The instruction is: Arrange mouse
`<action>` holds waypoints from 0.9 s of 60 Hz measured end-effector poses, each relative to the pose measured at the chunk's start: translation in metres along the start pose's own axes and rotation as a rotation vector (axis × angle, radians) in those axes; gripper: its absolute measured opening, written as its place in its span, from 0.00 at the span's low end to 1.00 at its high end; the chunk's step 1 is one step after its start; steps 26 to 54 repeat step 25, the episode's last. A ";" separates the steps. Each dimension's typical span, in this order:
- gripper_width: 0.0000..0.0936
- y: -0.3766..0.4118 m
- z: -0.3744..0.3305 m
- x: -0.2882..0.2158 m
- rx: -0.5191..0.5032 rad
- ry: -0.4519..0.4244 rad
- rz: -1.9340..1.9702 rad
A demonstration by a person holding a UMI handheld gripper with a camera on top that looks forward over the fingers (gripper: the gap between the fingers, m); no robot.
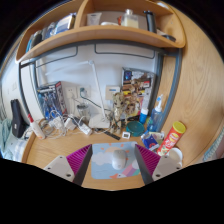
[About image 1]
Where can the blue robot model kit box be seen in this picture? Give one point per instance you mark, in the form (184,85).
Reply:
(50,100)

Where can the small white desk clock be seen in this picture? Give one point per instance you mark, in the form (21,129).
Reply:
(126,135)

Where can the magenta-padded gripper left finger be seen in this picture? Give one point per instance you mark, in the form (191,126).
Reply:
(61,165)

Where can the blue spray bottle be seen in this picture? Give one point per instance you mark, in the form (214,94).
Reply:
(156,116)

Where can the white red-pump lotion bottle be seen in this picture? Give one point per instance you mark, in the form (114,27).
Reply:
(36,130)

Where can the small blue white-capped bottle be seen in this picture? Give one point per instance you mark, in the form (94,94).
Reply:
(143,116)

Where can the red yellow chips can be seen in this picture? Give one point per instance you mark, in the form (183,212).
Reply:
(170,138)

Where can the blue snack packet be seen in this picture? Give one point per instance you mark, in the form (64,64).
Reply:
(151,140)

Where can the white wall socket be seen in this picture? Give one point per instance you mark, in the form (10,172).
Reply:
(86,89)
(70,92)

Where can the teal blanket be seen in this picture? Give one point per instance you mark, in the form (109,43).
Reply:
(5,136)

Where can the white desk lamp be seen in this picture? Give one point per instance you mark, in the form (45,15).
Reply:
(99,122)

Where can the glass jar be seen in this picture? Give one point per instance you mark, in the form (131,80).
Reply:
(82,111)

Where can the white mug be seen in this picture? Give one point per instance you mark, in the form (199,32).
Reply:
(176,156)

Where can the blue cloud print mouse pad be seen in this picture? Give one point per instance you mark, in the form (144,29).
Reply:
(101,163)

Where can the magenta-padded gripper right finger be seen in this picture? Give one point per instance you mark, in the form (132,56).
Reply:
(164,165)

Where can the black bag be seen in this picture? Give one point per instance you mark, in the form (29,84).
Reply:
(17,118)

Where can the white charger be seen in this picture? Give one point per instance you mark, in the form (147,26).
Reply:
(69,124)

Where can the colourful printed box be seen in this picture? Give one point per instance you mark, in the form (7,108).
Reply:
(143,83)

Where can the wooden shelf unit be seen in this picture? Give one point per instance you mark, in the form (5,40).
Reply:
(100,33)

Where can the grey computer mouse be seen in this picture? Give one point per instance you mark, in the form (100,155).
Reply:
(119,159)

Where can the teal round tin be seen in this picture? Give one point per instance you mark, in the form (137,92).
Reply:
(135,129)

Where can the white power strip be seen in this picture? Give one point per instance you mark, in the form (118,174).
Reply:
(83,126)

